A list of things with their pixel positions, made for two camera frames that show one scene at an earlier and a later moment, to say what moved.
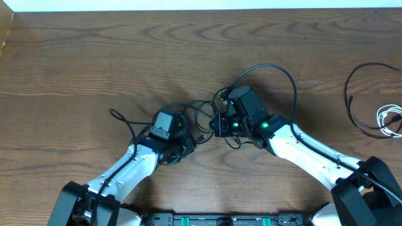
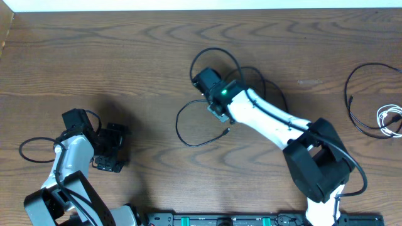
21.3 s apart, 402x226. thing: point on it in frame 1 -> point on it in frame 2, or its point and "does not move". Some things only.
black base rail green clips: (240, 219) does not move
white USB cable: (381, 112) does not move
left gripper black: (190, 147) -> (117, 132)
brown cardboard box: (6, 16) does not move
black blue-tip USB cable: (203, 101) -> (207, 101)
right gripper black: (220, 130) -> (222, 118)
